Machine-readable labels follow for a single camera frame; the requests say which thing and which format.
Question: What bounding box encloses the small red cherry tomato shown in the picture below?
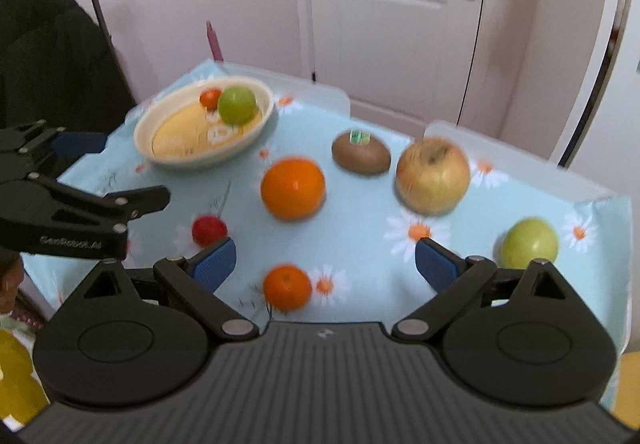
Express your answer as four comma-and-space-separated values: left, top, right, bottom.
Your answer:
191, 214, 228, 248

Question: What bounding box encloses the small orange tangerine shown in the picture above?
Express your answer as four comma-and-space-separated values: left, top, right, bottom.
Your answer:
262, 264, 312, 313

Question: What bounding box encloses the large orange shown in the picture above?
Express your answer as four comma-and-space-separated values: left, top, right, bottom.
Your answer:
260, 157, 326, 222

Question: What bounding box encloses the small mandarin orange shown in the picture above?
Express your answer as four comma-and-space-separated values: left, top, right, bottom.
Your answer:
198, 88, 222, 112

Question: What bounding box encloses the large green apple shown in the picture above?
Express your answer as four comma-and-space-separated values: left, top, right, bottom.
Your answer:
217, 86, 257, 126

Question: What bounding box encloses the black jacket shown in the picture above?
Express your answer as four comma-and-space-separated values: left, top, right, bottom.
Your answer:
0, 0, 134, 133

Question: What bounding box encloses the yellow red apple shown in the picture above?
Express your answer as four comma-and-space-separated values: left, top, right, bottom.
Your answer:
395, 136, 471, 216

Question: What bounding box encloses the cream oval dish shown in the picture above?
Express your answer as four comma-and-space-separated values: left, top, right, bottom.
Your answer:
134, 76, 274, 170

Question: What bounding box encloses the light blue daisy tablecloth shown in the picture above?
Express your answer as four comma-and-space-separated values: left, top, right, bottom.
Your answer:
22, 58, 635, 413

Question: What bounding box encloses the brown kiwi with sticker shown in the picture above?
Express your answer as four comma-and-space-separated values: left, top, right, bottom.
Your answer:
332, 129, 392, 175

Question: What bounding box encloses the pink stick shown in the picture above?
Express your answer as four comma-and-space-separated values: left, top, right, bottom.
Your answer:
206, 20, 224, 63

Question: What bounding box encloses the white door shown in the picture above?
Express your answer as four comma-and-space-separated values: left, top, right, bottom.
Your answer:
306, 0, 484, 131

